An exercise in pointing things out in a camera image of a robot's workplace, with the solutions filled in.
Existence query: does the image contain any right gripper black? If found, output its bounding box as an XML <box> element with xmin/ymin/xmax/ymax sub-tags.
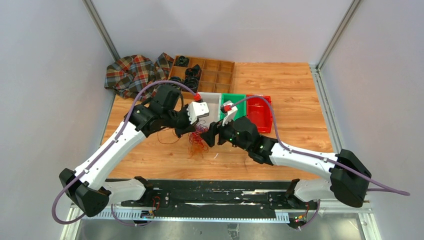
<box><xmin>200</xmin><ymin>113</ymin><xmax>250</xmax><ymax>152</ymax></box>

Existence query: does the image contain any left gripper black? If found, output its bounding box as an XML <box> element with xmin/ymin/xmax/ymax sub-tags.
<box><xmin>163</xmin><ymin>103</ymin><xmax>200</xmax><ymax>138</ymax></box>

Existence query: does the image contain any purple cable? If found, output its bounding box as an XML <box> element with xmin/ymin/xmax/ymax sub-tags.
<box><xmin>195</xmin><ymin>120</ymin><xmax>210</xmax><ymax>137</ymax></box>

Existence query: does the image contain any red cable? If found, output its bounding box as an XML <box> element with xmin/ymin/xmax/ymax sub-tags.
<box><xmin>156</xmin><ymin>120</ymin><xmax>210</xmax><ymax>147</ymax></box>

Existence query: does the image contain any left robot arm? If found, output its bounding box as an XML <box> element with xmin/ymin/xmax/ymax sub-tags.
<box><xmin>59</xmin><ymin>84</ymin><xmax>209</xmax><ymax>217</ymax></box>

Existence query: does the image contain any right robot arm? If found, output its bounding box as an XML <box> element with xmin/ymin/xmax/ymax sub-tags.
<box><xmin>200</xmin><ymin>117</ymin><xmax>372</xmax><ymax>209</ymax></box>

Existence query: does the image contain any white plastic bin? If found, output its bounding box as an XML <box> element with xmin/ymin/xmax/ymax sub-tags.
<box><xmin>199</xmin><ymin>92</ymin><xmax>222</xmax><ymax>127</ymax></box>

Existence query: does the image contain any rolled dark floral cloth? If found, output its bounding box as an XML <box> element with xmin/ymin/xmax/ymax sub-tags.
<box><xmin>183</xmin><ymin>77</ymin><xmax>199</xmax><ymax>93</ymax></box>

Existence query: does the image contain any green plastic bin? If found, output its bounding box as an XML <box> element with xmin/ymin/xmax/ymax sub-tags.
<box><xmin>219</xmin><ymin>93</ymin><xmax>248</xmax><ymax>122</ymax></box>

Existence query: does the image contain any rolled blue yellow floral cloth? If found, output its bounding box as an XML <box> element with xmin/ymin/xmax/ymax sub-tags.
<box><xmin>169</xmin><ymin>76</ymin><xmax>184</xmax><ymax>84</ymax></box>

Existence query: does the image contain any rolled dark cloth middle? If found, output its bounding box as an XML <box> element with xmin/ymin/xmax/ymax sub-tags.
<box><xmin>185</xmin><ymin>64</ymin><xmax>202</xmax><ymax>81</ymax></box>

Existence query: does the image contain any red plastic bin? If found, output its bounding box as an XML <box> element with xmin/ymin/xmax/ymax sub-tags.
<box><xmin>246</xmin><ymin>98</ymin><xmax>273</xmax><ymax>134</ymax></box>

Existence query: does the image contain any wooden compartment tray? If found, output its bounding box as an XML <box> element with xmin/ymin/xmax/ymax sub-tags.
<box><xmin>168</xmin><ymin>55</ymin><xmax>235</xmax><ymax>94</ymax></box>

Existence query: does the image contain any rolled dark cloth top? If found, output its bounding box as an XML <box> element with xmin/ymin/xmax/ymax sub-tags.
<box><xmin>174</xmin><ymin>55</ymin><xmax>190</xmax><ymax>68</ymax></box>

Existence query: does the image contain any plaid cloth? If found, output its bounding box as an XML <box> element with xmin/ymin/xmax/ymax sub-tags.
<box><xmin>104</xmin><ymin>53</ymin><xmax>174</xmax><ymax>99</ymax></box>

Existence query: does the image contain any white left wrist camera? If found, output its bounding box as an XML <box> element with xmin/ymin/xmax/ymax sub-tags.
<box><xmin>187</xmin><ymin>101</ymin><xmax>210</xmax><ymax>125</ymax></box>

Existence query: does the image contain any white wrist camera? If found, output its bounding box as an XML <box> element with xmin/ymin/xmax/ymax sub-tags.
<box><xmin>220</xmin><ymin>101</ymin><xmax>238</xmax><ymax>126</ymax></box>
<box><xmin>187</xmin><ymin>101</ymin><xmax>210</xmax><ymax>125</ymax></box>

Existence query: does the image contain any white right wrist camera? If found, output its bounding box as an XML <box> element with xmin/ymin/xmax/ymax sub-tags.
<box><xmin>220</xmin><ymin>101</ymin><xmax>238</xmax><ymax>126</ymax></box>

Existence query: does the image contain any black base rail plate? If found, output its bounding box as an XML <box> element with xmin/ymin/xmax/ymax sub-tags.
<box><xmin>120</xmin><ymin>179</ymin><xmax>317</xmax><ymax>218</ymax></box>

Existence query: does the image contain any white slotted cable duct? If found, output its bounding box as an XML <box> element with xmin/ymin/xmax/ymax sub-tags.
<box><xmin>99</xmin><ymin>208</ymin><xmax>291</xmax><ymax>223</ymax></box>

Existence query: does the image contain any right aluminium frame post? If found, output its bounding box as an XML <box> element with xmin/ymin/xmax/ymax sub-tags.
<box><xmin>315</xmin><ymin>0</ymin><xmax>362</xmax><ymax>72</ymax></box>

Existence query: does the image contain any aluminium frame post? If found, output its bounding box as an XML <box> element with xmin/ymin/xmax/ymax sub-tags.
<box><xmin>82</xmin><ymin>0</ymin><xmax>121</xmax><ymax>61</ymax></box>
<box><xmin>315</xmin><ymin>0</ymin><xmax>362</xmax><ymax>72</ymax></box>

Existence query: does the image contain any left aluminium frame post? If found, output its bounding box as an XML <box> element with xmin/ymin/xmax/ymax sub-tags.
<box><xmin>82</xmin><ymin>0</ymin><xmax>121</xmax><ymax>61</ymax></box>

